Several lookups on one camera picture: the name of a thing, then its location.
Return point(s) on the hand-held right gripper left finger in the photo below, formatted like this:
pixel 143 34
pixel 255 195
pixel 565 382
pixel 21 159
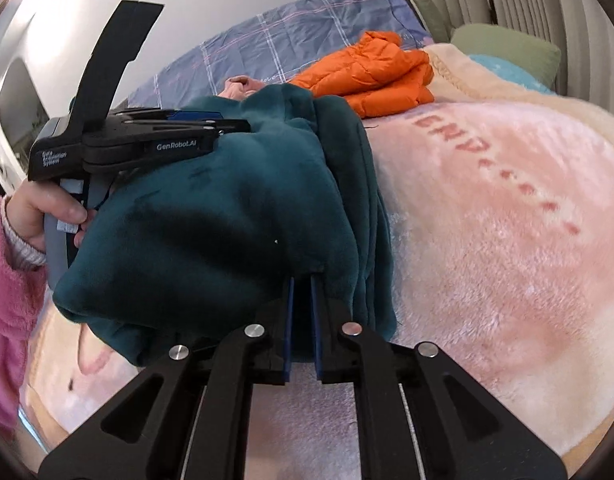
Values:
pixel 288 330

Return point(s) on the pink quilted jacket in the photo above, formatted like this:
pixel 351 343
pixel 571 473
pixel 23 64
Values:
pixel 242 89

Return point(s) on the green pillow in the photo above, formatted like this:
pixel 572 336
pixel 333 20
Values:
pixel 507 52

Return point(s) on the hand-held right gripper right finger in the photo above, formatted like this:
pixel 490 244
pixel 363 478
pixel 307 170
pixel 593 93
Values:
pixel 317 330

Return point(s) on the pink plush blanket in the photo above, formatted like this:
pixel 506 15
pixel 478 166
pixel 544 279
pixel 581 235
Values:
pixel 487 220

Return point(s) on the person's left forearm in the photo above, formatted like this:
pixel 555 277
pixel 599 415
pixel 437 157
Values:
pixel 7 310

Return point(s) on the orange puffer jacket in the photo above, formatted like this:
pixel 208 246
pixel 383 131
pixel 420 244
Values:
pixel 372 72

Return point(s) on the blue plaid sheet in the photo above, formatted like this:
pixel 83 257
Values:
pixel 267 35

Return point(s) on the light blue cloth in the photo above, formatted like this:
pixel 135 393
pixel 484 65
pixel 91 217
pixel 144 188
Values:
pixel 507 72

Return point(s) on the dark green fleece sweatshirt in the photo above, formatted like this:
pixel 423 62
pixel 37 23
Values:
pixel 212 220

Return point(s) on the person's left hand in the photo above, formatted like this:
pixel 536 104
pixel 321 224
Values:
pixel 37 210

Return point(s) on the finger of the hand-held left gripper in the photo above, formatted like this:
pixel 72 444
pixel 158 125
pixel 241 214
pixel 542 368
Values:
pixel 194 115
pixel 227 127

